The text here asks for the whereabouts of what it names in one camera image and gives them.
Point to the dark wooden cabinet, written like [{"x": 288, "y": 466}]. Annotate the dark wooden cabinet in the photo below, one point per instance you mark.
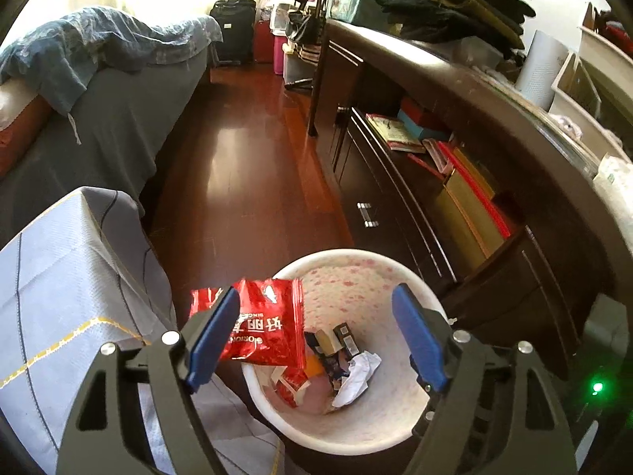
[{"x": 494, "y": 123}]

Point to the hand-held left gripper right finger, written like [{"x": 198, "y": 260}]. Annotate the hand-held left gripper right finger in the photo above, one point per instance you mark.
[{"x": 418, "y": 336}]

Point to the white ribbed air purifier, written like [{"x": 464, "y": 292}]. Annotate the white ribbed air purifier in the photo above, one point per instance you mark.
[{"x": 541, "y": 69}]

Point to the bed with dark headboard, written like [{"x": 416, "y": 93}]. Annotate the bed with dark headboard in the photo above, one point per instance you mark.
[{"x": 99, "y": 148}]

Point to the white paper wrapper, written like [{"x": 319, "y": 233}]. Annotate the white paper wrapper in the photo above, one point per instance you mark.
[{"x": 356, "y": 376}]

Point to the white crumpled plastic bag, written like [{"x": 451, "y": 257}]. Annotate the white crumpled plastic bag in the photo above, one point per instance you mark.
[{"x": 613, "y": 183}]

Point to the red storage box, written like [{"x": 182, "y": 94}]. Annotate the red storage box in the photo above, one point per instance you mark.
[{"x": 263, "y": 42}]

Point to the black suitcase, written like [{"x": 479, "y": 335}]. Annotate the black suitcase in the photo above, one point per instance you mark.
[{"x": 232, "y": 29}]

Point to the orange box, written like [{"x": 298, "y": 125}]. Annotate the orange box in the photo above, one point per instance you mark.
[{"x": 314, "y": 368}]

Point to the cream cover book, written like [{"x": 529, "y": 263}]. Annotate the cream cover book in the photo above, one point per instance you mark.
[{"x": 393, "y": 133}]

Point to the pink striped book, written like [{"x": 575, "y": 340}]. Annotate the pink striped book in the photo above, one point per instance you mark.
[{"x": 437, "y": 156}]

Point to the wooden coat rack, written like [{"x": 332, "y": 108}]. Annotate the wooden coat rack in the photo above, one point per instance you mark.
[{"x": 316, "y": 59}]

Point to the white plastic basket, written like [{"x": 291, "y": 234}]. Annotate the white plastic basket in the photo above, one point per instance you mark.
[{"x": 588, "y": 94}]

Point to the pink folded quilt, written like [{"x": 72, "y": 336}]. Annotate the pink folded quilt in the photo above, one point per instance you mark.
[{"x": 12, "y": 104}]

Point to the red snack packet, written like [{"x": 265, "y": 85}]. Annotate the red snack packet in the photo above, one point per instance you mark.
[{"x": 267, "y": 321}]

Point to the pile of dark folded clothes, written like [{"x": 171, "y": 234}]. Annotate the pile of dark folded clothes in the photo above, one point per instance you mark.
[{"x": 445, "y": 5}]

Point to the dark blue wrapper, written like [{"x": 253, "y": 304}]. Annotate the dark blue wrapper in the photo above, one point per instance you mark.
[{"x": 335, "y": 368}]

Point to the blue checked tablecloth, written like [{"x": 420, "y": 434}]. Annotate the blue checked tablecloth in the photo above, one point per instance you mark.
[{"x": 59, "y": 282}]

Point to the blue patterned duvet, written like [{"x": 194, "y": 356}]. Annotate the blue patterned duvet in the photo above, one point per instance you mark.
[{"x": 99, "y": 39}]

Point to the white pink-dotted waste bin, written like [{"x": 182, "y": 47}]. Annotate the white pink-dotted waste bin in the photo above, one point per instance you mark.
[{"x": 346, "y": 277}]

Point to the clear plastic container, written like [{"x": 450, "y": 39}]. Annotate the clear plastic container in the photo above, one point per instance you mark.
[{"x": 279, "y": 17}]

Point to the black gold box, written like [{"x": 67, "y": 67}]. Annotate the black gold box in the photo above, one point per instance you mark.
[{"x": 320, "y": 342}]

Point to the teal flat box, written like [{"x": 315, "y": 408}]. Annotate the teal flat box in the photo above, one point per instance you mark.
[{"x": 430, "y": 127}]

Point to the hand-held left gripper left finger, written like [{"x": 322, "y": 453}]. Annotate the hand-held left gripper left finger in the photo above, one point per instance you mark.
[{"x": 212, "y": 336}]

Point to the red gold flat box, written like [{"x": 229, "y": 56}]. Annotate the red gold flat box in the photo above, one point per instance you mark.
[{"x": 487, "y": 188}]

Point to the striped handbag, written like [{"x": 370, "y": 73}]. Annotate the striped handbag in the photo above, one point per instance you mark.
[{"x": 301, "y": 39}]

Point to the pink plastic container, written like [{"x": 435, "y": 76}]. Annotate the pink plastic container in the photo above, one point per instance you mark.
[{"x": 279, "y": 54}]

